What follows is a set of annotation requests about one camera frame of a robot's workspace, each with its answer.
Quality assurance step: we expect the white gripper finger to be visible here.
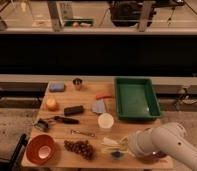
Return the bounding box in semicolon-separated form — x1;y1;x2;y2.
103;137;119;146

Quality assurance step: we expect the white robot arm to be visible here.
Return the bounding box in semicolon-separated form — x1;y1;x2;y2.
102;122;197;171

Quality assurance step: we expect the blue plastic cup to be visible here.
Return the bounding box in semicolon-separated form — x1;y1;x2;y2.
111;151;123;159

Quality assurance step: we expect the white plastic cup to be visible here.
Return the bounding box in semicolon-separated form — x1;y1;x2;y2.
98;113;114;130

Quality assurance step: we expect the small metal cup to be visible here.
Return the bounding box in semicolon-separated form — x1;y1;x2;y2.
73;78;83;90

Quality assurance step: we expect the bunch of dark grapes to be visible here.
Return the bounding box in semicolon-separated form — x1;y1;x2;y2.
64;140;94;160

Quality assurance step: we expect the grey blue cloth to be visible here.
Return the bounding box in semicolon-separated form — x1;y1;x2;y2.
92;99;107;114

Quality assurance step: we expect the black rectangular block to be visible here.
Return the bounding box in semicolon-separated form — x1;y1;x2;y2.
64;105;84;116

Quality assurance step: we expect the green plastic tray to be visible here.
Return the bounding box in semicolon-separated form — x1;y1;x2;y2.
114;78;162;121

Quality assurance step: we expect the purple bowl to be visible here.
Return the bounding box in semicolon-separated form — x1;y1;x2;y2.
152;151;167;159

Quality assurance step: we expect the orange fruit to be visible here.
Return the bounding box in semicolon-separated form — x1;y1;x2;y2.
45;98;58;111

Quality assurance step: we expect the metal clip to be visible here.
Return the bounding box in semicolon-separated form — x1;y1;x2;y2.
34;119;49;132

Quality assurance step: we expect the red bowl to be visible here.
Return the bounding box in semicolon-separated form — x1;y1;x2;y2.
26;134;56;165

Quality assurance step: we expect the blue sponge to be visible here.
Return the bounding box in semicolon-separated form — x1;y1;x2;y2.
48;83;65;92

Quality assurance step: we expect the black handled tool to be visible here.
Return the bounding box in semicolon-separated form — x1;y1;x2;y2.
53;116;79;124

